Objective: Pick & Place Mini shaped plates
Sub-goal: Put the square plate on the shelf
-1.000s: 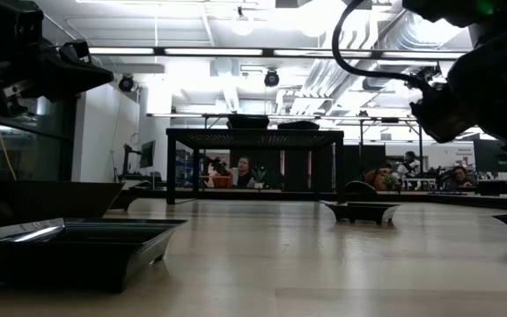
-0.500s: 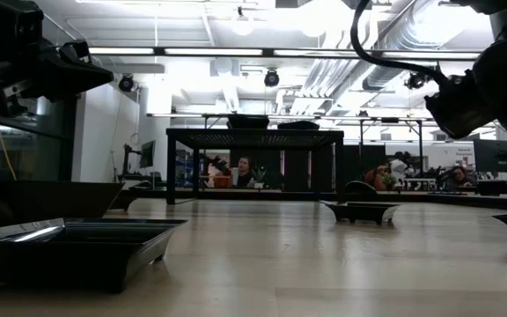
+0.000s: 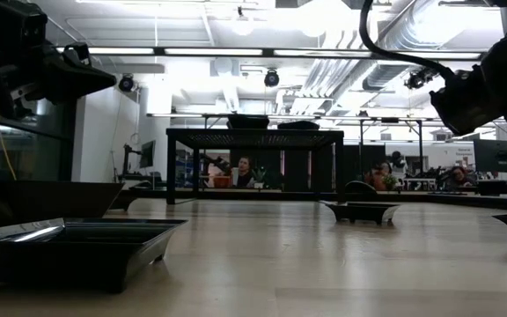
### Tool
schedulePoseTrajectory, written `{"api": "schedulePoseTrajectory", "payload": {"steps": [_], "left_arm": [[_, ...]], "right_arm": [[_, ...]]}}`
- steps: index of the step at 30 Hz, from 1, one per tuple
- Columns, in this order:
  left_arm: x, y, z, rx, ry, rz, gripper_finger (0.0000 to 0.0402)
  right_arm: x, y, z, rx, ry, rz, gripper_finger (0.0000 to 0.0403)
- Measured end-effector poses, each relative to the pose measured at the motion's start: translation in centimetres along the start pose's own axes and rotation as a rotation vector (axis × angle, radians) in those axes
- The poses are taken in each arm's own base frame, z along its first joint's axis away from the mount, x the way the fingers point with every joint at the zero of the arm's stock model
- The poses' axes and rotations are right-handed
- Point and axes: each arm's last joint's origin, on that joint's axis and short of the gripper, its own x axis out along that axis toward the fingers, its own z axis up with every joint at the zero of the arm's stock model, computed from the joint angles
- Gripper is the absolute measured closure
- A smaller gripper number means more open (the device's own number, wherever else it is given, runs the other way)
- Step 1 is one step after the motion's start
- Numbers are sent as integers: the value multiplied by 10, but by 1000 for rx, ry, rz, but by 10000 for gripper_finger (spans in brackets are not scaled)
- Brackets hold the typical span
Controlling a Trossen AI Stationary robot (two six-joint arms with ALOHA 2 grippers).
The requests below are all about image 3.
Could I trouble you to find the black round spotlight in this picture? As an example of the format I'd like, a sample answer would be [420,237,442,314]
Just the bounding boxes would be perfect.
[118,73,136,93]

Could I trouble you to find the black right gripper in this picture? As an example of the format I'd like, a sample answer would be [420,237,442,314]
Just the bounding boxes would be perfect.
[429,26,507,153]

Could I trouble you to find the dark computer monitor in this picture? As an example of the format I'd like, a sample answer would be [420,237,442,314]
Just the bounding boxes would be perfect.
[138,139,157,169]
[473,138,507,174]

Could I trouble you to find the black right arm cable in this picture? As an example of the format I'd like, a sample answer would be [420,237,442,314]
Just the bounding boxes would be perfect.
[358,0,455,80]

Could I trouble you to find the black rounded mini plate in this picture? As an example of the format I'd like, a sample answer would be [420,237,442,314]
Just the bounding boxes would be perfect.
[276,120,321,131]

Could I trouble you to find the black overhead light bar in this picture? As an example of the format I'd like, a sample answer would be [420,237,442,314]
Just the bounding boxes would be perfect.
[55,45,486,62]

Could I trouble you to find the black curved square plate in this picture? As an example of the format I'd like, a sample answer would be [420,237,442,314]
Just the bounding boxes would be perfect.
[0,180,125,230]

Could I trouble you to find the black hanging camera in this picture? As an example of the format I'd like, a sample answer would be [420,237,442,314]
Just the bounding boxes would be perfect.
[263,69,281,88]

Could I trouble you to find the black background metal frame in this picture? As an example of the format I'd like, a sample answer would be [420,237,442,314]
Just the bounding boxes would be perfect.
[357,117,425,177]

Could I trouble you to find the black track spotlights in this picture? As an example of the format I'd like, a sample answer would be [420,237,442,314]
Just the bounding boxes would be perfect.
[403,66,439,91]

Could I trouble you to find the silver ventilation duct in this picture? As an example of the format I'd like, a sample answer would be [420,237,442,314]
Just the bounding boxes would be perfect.
[361,0,470,92]

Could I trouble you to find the black perforated metal shelf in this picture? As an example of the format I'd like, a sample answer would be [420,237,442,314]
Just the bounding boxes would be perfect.
[165,127,348,209]

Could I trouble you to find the round white pendant lamp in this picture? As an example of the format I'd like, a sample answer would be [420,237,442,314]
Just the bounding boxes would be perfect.
[230,6,255,37]

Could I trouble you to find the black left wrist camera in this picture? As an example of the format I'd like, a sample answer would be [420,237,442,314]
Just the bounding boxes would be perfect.
[62,41,92,67]

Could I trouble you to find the small potted plant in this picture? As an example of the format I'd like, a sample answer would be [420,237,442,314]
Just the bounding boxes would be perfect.
[253,166,268,189]

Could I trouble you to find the person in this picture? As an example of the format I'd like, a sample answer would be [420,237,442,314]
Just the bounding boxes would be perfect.
[389,150,408,177]
[364,160,395,191]
[440,166,474,188]
[231,156,257,189]

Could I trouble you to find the yellow hanging cable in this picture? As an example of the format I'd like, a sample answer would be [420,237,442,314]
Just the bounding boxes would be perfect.
[0,94,18,181]

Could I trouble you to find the black trays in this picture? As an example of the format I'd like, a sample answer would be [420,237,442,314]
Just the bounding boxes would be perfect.
[226,114,271,130]

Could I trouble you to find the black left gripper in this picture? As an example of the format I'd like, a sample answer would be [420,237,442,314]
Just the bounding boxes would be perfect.
[0,0,118,122]

